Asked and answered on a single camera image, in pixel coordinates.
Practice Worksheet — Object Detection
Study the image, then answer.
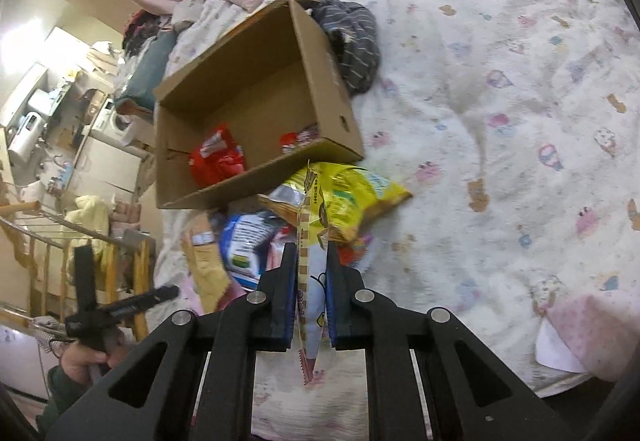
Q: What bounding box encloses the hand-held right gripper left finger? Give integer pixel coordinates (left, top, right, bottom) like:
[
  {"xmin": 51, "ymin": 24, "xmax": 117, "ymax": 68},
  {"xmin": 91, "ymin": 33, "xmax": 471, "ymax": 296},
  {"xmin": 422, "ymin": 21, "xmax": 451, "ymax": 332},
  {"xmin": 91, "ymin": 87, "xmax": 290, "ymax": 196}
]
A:
[{"xmin": 45, "ymin": 243, "xmax": 301, "ymax": 441}]

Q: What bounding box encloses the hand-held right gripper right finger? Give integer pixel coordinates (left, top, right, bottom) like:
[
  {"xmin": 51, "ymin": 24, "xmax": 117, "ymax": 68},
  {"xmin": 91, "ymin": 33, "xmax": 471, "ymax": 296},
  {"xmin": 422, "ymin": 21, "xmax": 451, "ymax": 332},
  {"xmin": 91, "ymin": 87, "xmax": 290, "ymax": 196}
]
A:
[{"xmin": 325, "ymin": 241, "xmax": 581, "ymax": 441}]

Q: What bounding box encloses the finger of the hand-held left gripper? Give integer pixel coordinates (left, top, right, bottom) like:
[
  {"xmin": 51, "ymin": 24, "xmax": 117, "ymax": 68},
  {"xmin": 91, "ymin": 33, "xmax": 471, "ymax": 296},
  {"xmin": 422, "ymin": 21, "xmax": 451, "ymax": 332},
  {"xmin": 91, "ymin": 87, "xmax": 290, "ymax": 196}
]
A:
[{"xmin": 107, "ymin": 285, "xmax": 180, "ymax": 322}]

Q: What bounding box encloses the white cartoon snack packet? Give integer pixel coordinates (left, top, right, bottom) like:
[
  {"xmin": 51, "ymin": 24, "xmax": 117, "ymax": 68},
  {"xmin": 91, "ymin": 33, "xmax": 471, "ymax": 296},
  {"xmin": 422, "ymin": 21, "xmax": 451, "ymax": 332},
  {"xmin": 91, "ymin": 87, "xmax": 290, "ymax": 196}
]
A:
[{"xmin": 295, "ymin": 161, "xmax": 333, "ymax": 387}]

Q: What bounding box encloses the plain yellow snack packet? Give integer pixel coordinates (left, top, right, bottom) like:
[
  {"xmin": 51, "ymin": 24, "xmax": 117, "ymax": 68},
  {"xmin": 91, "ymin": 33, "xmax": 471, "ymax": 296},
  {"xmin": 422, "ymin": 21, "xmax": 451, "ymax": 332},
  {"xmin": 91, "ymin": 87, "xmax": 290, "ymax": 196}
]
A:
[{"xmin": 181, "ymin": 216, "xmax": 233, "ymax": 314}]

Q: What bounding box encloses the blue white snack bag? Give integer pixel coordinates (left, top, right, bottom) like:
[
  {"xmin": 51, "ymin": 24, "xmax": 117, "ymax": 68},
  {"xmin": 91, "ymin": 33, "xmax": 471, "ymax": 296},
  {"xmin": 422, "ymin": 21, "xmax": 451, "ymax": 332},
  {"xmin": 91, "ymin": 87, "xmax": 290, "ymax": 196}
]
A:
[{"xmin": 218, "ymin": 211, "xmax": 281, "ymax": 292}]

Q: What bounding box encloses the yellow snack bag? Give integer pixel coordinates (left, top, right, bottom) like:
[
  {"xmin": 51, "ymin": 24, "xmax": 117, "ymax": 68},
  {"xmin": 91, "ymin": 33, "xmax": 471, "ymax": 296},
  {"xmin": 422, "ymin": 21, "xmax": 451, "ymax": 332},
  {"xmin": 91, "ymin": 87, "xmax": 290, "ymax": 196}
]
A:
[{"xmin": 280, "ymin": 162, "xmax": 413, "ymax": 244}]

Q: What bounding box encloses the brown cardboard box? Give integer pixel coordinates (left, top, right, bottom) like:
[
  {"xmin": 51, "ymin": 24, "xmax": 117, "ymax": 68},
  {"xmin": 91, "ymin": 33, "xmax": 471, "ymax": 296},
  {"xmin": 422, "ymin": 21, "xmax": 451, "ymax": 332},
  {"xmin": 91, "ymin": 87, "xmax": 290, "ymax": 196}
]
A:
[{"xmin": 152, "ymin": 0, "xmax": 366, "ymax": 212}]

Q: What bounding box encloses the person's left forearm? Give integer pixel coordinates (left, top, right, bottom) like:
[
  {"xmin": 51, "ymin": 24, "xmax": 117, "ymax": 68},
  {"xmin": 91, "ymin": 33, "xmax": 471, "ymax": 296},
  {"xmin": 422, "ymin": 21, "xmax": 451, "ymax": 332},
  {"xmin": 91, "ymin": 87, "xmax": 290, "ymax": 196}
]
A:
[{"xmin": 37, "ymin": 363, "xmax": 98, "ymax": 437}]

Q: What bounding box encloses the person's left hand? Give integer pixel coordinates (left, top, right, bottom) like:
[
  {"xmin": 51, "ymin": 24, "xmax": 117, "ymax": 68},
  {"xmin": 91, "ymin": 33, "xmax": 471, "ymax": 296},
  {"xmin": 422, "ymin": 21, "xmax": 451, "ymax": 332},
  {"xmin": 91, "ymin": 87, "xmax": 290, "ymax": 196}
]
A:
[{"xmin": 59, "ymin": 326, "xmax": 127, "ymax": 384}]

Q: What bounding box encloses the wooden drying rack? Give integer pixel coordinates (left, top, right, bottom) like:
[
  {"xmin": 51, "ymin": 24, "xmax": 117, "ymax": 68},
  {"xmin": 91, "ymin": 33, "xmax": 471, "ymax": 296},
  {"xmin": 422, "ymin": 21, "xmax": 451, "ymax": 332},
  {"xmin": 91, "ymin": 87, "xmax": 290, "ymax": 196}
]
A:
[{"xmin": 0, "ymin": 201, "xmax": 153, "ymax": 342}]

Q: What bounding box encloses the red orange snack packet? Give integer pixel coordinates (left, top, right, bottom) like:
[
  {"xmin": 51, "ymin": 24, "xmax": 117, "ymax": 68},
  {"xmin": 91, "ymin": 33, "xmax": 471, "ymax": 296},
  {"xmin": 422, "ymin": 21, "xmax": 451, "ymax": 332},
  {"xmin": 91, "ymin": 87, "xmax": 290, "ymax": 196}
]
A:
[{"xmin": 335, "ymin": 233, "xmax": 376, "ymax": 272}]

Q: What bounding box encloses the pale yellow cloth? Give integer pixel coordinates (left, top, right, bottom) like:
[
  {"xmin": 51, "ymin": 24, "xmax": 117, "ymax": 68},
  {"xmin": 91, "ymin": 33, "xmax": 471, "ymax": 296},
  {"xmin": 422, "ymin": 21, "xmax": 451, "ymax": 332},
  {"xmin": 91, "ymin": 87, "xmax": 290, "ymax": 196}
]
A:
[{"xmin": 62, "ymin": 195, "xmax": 113, "ymax": 267}]

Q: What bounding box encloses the small red pink snack packet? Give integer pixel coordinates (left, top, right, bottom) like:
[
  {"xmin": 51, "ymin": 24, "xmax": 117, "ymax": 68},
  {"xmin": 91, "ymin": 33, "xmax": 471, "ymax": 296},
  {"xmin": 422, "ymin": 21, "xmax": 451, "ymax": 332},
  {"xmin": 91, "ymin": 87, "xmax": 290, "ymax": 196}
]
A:
[{"xmin": 279, "ymin": 123, "xmax": 321, "ymax": 156}]

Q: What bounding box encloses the white washing machine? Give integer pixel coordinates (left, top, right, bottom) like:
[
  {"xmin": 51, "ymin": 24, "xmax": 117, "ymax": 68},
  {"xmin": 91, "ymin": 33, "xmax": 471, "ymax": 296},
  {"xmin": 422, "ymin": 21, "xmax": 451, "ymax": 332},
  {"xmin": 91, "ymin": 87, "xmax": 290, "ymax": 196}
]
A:
[{"xmin": 90, "ymin": 93, "xmax": 136, "ymax": 146}]

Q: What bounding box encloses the white kitchen appliance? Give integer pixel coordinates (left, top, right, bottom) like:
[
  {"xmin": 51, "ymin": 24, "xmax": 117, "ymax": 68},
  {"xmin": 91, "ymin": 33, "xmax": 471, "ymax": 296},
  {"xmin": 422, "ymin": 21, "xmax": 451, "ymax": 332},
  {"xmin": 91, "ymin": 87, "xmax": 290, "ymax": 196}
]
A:
[{"xmin": 7, "ymin": 111, "xmax": 48, "ymax": 164}]

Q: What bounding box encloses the white paper sheet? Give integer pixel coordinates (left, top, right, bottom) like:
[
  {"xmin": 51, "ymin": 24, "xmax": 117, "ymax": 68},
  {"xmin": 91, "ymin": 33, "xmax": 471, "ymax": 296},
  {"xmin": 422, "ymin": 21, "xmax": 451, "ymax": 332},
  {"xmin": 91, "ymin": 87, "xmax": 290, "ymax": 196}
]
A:
[{"xmin": 535, "ymin": 321, "xmax": 586, "ymax": 372}]

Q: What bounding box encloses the teal pillow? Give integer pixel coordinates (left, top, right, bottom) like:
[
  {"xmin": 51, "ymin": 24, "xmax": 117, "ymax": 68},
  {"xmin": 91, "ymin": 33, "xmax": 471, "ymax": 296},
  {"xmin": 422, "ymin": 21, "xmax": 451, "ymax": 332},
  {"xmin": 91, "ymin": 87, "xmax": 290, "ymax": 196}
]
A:
[{"xmin": 115, "ymin": 28, "xmax": 178, "ymax": 114}]

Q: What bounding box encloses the printed bed sheet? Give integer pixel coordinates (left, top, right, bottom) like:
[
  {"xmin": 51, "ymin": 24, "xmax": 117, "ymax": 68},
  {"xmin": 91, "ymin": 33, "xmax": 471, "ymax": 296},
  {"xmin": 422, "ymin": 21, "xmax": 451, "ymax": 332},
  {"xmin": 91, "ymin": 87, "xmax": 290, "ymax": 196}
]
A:
[{"xmin": 155, "ymin": 0, "xmax": 640, "ymax": 437}]

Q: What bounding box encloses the grey striped garment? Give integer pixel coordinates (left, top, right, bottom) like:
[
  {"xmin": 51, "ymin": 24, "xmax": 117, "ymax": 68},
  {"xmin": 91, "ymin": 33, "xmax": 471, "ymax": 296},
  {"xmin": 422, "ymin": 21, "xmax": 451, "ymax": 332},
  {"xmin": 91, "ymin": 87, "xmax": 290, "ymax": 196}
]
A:
[{"xmin": 305, "ymin": 0, "xmax": 382, "ymax": 96}]

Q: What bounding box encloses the pile of dark clothes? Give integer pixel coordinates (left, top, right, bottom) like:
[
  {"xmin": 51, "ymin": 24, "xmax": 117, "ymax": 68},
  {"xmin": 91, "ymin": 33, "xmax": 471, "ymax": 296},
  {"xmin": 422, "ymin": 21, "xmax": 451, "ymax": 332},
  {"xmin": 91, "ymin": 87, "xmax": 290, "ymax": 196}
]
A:
[{"xmin": 122, "ymin": 8, "xmax": 173, "ymax": 59}]

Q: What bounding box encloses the pink dotted cloth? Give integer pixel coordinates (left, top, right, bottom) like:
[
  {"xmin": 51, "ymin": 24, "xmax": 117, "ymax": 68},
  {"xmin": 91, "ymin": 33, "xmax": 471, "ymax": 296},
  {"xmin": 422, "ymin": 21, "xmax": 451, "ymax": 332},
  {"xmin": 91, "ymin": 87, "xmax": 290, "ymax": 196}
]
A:
[{"xmin": 545, "ymin": 293, "xmax": 640, "ymax": 382}]

